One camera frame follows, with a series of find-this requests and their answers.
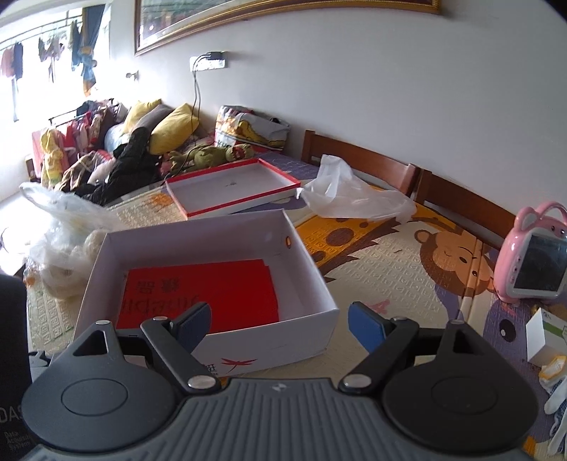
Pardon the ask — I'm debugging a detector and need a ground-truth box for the black garment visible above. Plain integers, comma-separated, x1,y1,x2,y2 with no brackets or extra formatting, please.
77,128,162,207

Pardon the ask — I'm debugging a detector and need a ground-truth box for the folded cartoon quilt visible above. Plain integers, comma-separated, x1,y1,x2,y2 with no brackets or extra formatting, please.
215,105,291,151

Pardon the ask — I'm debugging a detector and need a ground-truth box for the small white carton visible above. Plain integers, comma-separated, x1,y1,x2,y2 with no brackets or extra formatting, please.
526,307,567,368

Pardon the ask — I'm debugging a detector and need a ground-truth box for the pink bear tablet toy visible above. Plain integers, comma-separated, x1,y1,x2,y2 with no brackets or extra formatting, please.
494,201,567,306

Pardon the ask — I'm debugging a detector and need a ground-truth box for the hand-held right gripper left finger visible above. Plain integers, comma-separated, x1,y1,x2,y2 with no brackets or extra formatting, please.
71,302,222,395

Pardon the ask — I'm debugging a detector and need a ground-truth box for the gold framed landscape painting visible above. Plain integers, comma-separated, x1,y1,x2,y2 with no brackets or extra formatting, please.
134,0,443,57

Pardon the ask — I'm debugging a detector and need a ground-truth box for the white blue cloth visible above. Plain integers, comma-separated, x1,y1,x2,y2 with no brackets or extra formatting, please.
538,357,567,457

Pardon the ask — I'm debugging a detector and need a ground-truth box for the yellow child raincoat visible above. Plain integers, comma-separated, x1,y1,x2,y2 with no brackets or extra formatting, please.
41,128,65,187

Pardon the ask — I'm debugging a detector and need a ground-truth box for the red-rimmed white box lid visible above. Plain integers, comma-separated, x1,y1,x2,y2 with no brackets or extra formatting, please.
165,158,302,221

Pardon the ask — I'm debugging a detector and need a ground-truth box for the black charger cable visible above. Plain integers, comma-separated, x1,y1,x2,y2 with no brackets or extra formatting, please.
190,66,203,134

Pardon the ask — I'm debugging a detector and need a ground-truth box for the blue hanging garment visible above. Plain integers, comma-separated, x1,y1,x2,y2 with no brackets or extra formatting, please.
68,4,105,96

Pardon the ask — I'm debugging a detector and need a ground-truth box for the green dinosaur plush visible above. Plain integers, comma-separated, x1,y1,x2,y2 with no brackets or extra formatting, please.
168,143,255,173

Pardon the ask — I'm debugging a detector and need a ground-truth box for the white shoe box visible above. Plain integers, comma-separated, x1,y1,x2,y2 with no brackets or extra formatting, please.
73,208,341,377

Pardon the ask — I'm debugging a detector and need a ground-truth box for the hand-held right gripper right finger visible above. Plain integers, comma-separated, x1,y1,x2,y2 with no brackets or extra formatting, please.
340,301,494,395

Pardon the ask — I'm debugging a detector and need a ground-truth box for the clear plastic bag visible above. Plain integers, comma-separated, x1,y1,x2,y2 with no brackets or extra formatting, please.
296,154,417,222

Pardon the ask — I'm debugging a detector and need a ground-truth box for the yellow pillow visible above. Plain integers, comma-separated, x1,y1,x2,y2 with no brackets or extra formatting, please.
151,103,200,155
122,100,162,134

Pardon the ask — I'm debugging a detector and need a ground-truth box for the red shopping bag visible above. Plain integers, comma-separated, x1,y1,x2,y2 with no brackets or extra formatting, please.
116,259,280,335

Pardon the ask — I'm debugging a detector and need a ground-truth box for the wooden headboard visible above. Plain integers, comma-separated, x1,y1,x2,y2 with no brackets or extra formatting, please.
301,129,519,249

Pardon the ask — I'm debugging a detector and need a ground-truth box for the wall socket with black charger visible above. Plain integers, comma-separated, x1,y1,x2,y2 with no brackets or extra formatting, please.
190,51,230,72

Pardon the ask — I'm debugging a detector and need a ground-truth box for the filled white plastic bag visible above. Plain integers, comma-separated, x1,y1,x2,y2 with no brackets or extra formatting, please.
20,182,129,302

